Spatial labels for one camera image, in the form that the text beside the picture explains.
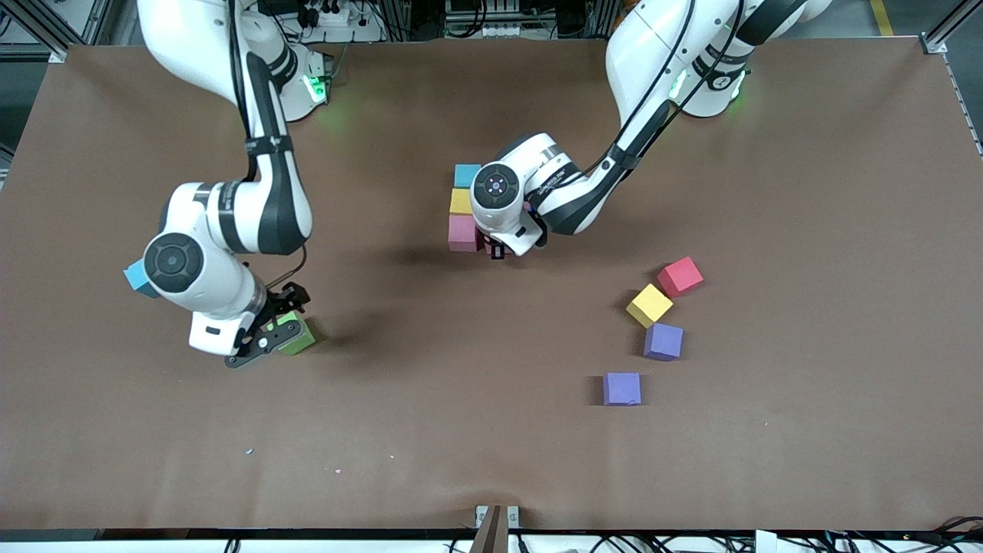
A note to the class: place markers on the yellow foam cube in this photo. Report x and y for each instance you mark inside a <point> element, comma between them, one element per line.
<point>459,201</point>
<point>650,304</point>

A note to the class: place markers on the aluminium frame post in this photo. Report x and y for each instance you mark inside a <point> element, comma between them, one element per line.
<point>944,34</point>
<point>42,34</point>

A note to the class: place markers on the white power strip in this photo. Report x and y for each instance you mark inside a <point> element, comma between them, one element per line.
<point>338,17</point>

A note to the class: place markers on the green foam cube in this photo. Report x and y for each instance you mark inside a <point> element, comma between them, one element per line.
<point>298,338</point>

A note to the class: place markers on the metal camera stand bracket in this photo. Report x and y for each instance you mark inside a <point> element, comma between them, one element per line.
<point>495,530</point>

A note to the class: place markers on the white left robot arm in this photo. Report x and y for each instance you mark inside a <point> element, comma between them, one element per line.
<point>653,61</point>

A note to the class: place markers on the aluminium table edge rail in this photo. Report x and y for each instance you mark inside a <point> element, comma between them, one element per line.
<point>969,115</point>

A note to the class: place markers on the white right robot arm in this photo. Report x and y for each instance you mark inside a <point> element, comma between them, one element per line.
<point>173,261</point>

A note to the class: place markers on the red foam cube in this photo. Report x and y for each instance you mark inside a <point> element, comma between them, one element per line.
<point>680,276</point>

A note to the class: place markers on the white socket strip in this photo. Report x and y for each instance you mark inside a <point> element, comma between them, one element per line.
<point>503,31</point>

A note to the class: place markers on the blue foam cube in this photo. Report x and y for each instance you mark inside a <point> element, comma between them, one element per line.
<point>134,278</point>
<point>465,175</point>

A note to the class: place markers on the purple foam cube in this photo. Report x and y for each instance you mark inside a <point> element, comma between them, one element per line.
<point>663,341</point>
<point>622,389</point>

